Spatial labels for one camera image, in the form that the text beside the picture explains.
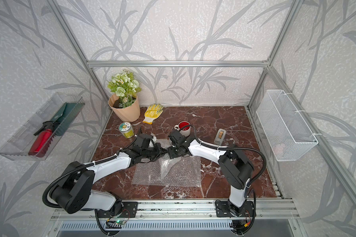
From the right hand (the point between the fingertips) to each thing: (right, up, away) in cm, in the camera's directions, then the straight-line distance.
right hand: (170, 153), depth 88 cm
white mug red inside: (+9, +12, +8) cm, 17 cm away
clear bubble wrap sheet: (+8, -11, -1) cm, 13 cm away
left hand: (-1, +2, -3) cm, 3 cm away
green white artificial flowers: (-31, +41, +8) cm, 52 cm away
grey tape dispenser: (+32, +8, +11) cm, 35 cm away
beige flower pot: (-31, +24, +16) cm, 42 cm away
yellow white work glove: (-17, +26, +28) cm, 42 cm away
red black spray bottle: (-48, +10, -30) cm, 57 cm away
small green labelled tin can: (-30, +14, +8) cm, 34 cm away
